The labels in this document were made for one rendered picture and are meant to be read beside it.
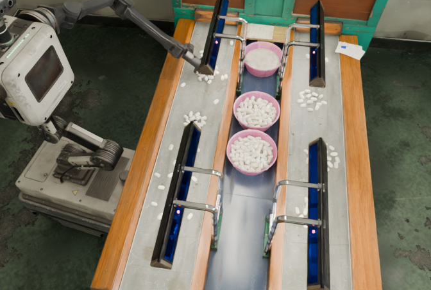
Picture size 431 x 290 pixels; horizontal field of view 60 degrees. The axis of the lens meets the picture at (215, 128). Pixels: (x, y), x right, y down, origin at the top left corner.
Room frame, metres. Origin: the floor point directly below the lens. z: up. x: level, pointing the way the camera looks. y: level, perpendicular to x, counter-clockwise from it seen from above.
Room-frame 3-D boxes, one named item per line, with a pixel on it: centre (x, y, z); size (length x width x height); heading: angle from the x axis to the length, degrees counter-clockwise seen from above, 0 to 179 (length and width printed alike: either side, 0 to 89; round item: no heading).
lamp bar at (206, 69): (1.65, 0.00, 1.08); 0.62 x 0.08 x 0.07; 171
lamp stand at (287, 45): (1.57, -0.47, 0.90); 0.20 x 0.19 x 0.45; 171
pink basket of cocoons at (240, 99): (1.34, -0.23, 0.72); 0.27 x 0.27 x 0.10
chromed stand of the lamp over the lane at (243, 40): (1.63, -0.08, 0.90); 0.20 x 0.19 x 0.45; 171
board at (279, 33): (1.99, -0.34, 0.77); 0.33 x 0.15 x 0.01; 81
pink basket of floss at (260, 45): (1.77, -0.30, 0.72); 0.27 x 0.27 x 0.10
